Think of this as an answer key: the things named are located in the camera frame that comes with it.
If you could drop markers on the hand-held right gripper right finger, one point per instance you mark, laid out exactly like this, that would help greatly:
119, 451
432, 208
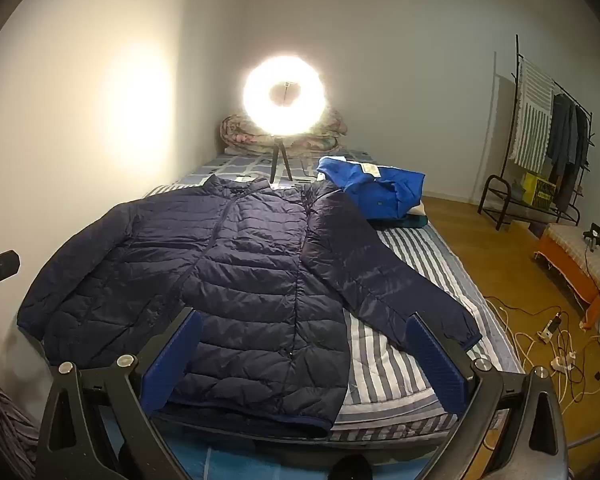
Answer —
435, 360

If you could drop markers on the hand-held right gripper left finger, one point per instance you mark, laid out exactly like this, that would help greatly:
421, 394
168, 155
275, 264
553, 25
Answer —
172, 360

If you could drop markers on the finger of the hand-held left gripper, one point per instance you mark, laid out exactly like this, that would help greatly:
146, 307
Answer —
0, 266

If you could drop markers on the navy puffer jacket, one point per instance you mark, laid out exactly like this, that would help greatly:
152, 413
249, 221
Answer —
240, 260

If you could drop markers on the black metal clothes rack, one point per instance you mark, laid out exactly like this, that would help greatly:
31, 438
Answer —
495, 179

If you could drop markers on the dark hanging clothes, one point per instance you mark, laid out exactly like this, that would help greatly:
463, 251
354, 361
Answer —
565, 135

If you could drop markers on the striped blue white bed blanket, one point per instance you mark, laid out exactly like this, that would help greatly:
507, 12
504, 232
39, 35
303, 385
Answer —
425, 250

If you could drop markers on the white power strip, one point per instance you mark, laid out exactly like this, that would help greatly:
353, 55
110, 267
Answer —
550, 329

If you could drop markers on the white plug adapter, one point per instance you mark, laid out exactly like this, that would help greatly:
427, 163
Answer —
565, 361

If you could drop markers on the teal folded cloth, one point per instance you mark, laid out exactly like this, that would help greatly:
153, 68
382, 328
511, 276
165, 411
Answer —
410, 223

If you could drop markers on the cream white garment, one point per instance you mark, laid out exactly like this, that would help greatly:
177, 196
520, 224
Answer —
417, 210

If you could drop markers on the grey zigzag patterned cloth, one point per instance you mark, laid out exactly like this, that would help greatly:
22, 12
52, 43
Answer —
5, 425

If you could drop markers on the orange bench with beige cushion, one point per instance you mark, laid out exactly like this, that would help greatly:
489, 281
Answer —
580, 285

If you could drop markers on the bright blue jacket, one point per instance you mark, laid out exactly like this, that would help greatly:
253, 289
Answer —
380, 190

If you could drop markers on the small black phone holder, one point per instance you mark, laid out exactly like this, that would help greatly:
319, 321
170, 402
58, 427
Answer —
591, 237

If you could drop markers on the yellow box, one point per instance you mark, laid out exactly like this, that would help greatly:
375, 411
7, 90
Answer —
540, 190

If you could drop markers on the folded floral quilt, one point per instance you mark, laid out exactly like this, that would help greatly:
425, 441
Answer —
240, 135

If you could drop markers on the striped hanging towel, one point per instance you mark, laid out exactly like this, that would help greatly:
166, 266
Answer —
530, 110

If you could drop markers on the white wall pipe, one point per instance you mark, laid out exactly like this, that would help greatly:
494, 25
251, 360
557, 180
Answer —
489, 125

